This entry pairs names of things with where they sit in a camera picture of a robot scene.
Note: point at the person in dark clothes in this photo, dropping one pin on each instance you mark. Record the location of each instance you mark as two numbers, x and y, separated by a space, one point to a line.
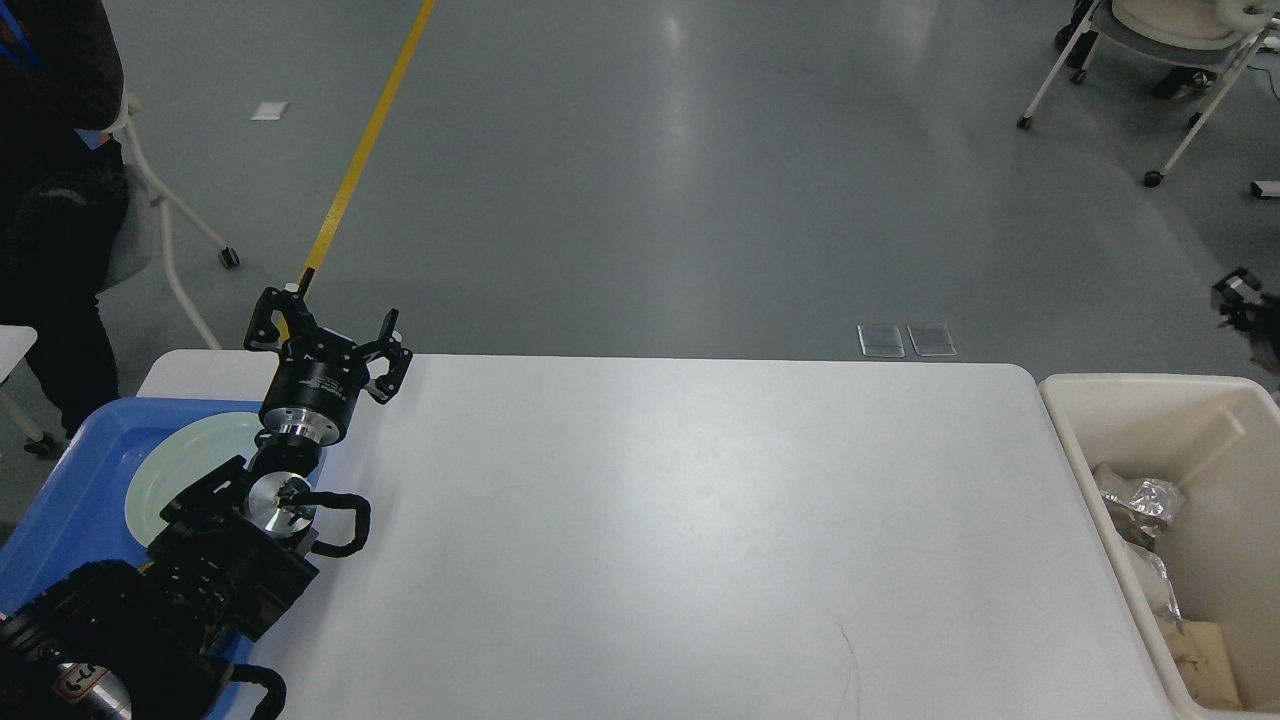
63 195

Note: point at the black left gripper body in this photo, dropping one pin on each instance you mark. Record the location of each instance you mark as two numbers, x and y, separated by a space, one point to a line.
314 399

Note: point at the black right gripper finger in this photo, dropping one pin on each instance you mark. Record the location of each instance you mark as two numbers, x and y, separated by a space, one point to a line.
1234 296

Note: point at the aluminium foil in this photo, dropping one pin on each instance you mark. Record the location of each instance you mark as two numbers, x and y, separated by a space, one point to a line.
1140 509

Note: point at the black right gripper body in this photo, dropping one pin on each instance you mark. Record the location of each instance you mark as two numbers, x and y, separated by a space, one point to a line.
1263 333

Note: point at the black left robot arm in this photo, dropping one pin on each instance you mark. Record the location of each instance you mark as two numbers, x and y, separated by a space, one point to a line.
112 640

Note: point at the clear plastic bottle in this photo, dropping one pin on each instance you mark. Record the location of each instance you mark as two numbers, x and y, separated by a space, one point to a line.
1155 584

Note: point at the brown paper bag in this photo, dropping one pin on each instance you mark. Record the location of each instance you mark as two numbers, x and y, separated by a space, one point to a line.
1199 652

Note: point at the beige plastic bin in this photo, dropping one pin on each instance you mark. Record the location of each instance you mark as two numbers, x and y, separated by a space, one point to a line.
1216 439

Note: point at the white office chair left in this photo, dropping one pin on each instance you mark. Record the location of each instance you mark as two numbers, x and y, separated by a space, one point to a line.
148 229

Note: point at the green plate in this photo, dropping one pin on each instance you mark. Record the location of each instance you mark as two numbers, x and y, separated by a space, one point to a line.
181 459

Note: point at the white paper on floor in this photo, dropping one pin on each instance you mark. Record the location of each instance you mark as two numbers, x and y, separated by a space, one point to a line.
270 111

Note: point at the white office chair right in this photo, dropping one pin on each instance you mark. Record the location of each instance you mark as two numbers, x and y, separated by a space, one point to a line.
1218 37

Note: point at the floor socket plate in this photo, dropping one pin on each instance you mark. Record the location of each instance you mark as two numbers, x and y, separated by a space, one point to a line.
931 340
883 341

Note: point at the floor socket plate left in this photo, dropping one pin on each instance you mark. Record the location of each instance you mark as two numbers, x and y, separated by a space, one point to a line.
883 341

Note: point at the white office chair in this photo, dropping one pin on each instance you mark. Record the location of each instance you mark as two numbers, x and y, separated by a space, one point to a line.
148 229
1218 37

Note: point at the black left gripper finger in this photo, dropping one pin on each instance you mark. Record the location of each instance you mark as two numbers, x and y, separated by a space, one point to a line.
384 361
282 324

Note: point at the blue plastic tray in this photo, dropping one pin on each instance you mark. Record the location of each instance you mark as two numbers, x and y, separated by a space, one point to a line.
78 516

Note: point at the person's feet under chair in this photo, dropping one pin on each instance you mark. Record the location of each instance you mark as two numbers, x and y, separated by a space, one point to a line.
1180 82

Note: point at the floor socket plate right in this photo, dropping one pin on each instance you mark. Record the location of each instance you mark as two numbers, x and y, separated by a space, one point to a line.
931 340

